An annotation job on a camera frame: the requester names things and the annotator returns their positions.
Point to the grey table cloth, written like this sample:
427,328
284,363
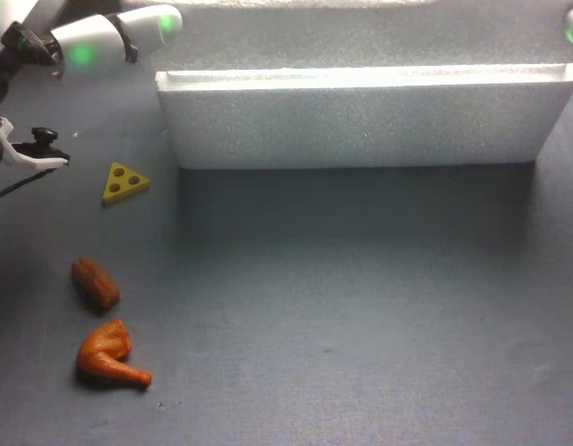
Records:
314,302

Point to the orange toy chicken drumstick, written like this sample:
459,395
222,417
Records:
105,353

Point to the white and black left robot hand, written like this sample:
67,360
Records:
91,44

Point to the white foam box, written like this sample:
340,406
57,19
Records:
360,125

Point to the yellow triangle block with holes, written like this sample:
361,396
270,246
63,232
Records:
123,186

